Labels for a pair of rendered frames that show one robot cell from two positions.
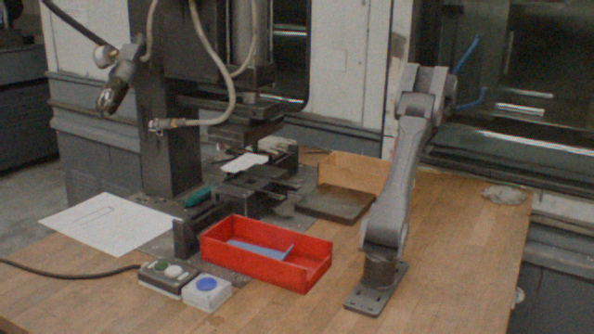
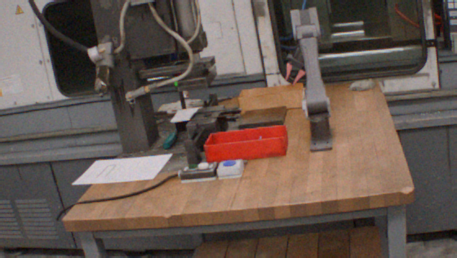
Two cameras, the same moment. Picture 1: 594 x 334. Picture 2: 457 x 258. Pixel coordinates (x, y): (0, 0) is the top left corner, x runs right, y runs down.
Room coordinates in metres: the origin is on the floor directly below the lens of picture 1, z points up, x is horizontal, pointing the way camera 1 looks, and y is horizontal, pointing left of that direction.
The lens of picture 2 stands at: (-0.76, 0.56, 1.53)
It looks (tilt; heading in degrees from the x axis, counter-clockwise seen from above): 17 degrees down; 345
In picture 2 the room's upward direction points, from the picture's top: 11 degrees counter-clockwise
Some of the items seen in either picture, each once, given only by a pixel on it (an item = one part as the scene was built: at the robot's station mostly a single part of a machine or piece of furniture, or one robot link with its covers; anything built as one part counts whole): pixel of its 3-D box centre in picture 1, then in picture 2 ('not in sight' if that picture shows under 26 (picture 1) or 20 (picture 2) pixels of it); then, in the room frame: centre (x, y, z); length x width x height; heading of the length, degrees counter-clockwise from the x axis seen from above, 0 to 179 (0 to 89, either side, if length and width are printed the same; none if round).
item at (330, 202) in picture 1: (336, 202); (263, 117); (1.17, -0.11, 0.91); 0.17 x 0.16 x 0.02; 152
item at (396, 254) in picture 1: (382, 237); (317, 108); (0.82, -0.17, 1.00); 0.09 x 0.06 x 0.06; 64
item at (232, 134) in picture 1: (222, 82); (173, 52); (1.16, 0.18, 1.22); 0.26 x 0.18 x 0.30; 62
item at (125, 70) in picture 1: (124, 72); (105, 63); (1.16, 0.42, 1.25); 0.19 x 0.07 x 0.19; 152
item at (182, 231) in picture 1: (188, 234); (193, 150); (0.92, 0.23, 0.95); 0.06 x 0.03 x 0.09; 152
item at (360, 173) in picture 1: (366, 176); (272, 99); (1.30, -0.20, 0.93); 0.25 x 0.13 x 0.08; 62
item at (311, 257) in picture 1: (265, 250); (246, 144); (0.89, 0.06, 0.93); 0.25 x 0.12 x 0.06; 62
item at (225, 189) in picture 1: (251, 180); (206, 115); (1.14, 0.11, 0.98); 0.20 x 0.10 x 0.01; 152
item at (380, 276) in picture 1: (380, 268); (320, 128); (0.81, -0.17, 0.94); 0.20 x 0.07 x 0.08; 152
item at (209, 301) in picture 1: (207, 297); (231, 173); (0.76, 0.16, 0.90); 0.07 x 0.07 x 0.06; 62
